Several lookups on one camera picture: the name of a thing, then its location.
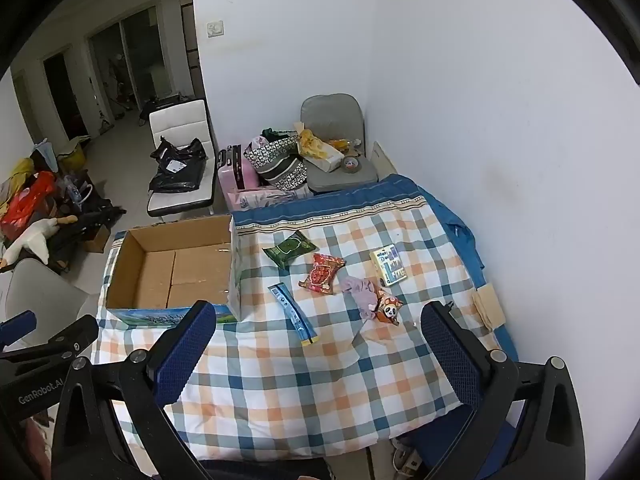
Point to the green snack packet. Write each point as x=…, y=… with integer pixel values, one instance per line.
x=289, y=249

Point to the white goose plush toy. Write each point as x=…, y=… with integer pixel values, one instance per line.
x=37, y=240

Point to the light grey chair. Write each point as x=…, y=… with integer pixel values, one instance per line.
x=40, y=295

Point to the black plastic bag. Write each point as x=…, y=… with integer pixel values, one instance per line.
x=175, y=167

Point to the grey cushioned chair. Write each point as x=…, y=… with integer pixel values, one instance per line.
x=332, y=115

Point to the yellow wrapped package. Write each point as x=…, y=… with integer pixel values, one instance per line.
x=320, y=152

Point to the plaid bed sheet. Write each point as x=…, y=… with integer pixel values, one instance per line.
x=310, y=385

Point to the brown tape roll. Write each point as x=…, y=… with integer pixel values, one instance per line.
x=352, y=164

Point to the white wall switch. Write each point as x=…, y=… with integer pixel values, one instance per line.
x=215, y=28

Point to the small cardboard box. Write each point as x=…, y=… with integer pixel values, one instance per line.
x=97, y=240

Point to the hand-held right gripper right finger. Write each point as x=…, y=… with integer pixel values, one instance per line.
x=450, y=355

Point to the glass sliding door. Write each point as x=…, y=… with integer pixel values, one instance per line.
x=125, y=55

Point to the red snack packet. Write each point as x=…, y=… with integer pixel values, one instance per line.
x=321, y=274

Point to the beige folded paper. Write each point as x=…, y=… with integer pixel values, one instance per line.
x=490, y=307

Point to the long blue packet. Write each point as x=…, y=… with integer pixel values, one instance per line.
x=295, y=315

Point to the yellow cloth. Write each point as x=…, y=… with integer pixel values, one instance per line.
x=21, y=167

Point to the yellow cardboard box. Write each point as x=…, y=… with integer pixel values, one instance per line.
x=75, y=157

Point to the pink suitcase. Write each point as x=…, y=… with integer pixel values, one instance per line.
x=232, y=172

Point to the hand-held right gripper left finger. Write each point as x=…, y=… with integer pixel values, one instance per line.
x=185, y=355

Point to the panda print snack packet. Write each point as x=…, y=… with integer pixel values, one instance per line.
x=390, y=308

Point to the red plastic bag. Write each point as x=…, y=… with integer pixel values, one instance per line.
x=25, y=205

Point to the white power strip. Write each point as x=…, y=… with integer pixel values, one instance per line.
x=406, y=457

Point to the black white patterned tote bag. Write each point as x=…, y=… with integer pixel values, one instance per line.
x=277, y=160

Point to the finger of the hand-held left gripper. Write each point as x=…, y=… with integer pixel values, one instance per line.
x=65, y=337
x=17, y=327

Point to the black folded cart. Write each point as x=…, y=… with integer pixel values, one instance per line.
x=95, y=217

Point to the white padded chair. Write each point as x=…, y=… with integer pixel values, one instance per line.
x=180, y=117

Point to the purple sock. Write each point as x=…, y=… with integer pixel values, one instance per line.
x=361, y=295

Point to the pink floral pillow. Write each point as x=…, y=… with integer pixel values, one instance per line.
x=260, y=197

